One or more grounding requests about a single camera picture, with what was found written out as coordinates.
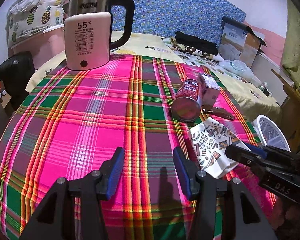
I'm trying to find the patterned paper bag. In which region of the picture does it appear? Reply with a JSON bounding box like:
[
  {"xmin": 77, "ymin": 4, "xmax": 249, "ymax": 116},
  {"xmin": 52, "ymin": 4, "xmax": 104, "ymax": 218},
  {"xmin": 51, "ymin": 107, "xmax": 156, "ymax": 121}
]
[{"xmin": 189, "ymin": 118, "xmax": 249, "ymax": 179}]

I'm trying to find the white round trash bin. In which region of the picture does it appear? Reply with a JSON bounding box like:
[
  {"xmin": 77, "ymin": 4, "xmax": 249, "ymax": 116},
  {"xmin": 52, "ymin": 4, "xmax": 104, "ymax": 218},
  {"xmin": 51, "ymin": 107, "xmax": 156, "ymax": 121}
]
[{"xmin": 251, "ymin": 115, "xmax": 290, "ymax": 152}]

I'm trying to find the wooden chair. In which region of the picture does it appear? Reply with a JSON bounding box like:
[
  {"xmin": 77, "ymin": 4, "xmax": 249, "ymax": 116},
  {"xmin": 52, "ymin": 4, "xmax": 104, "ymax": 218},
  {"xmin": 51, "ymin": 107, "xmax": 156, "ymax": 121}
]
[{"xmin": 271, "ymin": 69, "xmax": 300, "ymax": 152}]

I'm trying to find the yellow pineapple bedsheet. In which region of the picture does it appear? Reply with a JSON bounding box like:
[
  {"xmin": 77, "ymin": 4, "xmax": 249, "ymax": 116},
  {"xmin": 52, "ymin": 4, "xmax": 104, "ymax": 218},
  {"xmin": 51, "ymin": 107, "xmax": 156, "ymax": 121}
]
[{"xmin": 25, "ymin": 31, "xmax": 282, "ymax": 116}]

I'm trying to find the small pink purple carton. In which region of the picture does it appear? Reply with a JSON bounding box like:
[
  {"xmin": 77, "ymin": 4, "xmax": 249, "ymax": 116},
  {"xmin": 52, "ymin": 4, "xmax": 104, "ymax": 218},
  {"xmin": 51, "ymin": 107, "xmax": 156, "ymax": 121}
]
[{"xmin": 199, "ymin": 73, "xmax": 220, "ymax": 106}]

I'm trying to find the white plastic bag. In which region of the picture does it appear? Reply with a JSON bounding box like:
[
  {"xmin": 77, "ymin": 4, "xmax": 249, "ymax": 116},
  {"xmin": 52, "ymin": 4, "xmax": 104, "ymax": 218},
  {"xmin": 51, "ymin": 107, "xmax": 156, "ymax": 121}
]
[{"xmin": 219, "ymin": 60, "xmax": 254, "ymax": 81}]

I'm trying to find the red milk can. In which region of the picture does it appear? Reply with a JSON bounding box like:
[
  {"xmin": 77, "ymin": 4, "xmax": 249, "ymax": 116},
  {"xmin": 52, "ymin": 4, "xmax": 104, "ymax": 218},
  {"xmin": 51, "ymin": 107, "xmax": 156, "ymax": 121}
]
[{"xmin": 171, "ymin": 79, "xmax": 202, "ymax": 123}]

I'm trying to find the pink plaid tablecloth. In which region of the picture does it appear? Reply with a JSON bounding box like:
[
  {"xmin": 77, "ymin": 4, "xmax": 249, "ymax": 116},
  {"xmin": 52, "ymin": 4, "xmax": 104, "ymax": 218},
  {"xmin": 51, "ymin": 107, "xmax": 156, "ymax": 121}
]
[{"xmin": 0, "ymin": 53, "xmax": 277, "ymax": 240}]

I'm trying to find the cardboard box with picture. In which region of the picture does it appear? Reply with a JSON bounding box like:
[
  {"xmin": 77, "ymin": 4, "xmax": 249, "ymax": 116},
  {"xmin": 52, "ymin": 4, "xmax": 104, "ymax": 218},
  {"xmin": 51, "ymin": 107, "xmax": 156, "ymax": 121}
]
[{"xmin": 218, "ymin": 16, "xmax": 267, "ymax": 67}]

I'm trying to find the polka dot brown cloth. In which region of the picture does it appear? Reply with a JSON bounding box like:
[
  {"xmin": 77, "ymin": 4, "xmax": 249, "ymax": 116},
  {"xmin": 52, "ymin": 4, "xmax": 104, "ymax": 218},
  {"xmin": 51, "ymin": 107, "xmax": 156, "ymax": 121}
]
[{"xmin": 170, "ymin": 37, "xmax": 218, "ymax": 59}]

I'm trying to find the black suitcase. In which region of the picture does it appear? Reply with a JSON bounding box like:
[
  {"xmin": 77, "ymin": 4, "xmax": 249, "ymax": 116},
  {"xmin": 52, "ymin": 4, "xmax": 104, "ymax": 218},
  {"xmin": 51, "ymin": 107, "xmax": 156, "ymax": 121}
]
[{"xmin": 0, "ymin": 51, "xmax": 35, "ymax": 111}]

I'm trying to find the pink storage box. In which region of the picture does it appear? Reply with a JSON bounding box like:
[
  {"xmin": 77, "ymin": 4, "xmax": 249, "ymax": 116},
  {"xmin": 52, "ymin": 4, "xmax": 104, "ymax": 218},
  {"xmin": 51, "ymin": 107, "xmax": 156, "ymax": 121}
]
[{"xmin": 11, "ymin": 24, "xmax": 65, "ymax": 69}]

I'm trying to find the blue floral mattress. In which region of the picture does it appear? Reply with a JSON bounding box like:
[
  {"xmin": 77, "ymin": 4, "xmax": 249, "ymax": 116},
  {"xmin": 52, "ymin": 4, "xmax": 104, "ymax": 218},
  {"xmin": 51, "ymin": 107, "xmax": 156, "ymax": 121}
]
[{"xmin": 86, "ymin": 0, "xmax": 247, "ymax": 47}]

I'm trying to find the pink steel electric kettle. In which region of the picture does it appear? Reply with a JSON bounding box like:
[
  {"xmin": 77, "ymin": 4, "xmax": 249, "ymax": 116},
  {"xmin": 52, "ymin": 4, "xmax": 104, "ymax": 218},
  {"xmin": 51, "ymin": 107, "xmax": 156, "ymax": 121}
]
[{"xmin": 63, "ymin": 0, "xmax": 135, "ymax": 71}]

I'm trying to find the pineapple print bedding pile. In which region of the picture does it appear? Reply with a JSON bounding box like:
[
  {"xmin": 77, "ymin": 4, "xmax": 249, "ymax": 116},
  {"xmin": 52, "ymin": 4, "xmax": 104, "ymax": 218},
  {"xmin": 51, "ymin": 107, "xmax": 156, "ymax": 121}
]
[{"xmin": 7, "ymin": 0, "xmax": 68, "ymax": 48}]

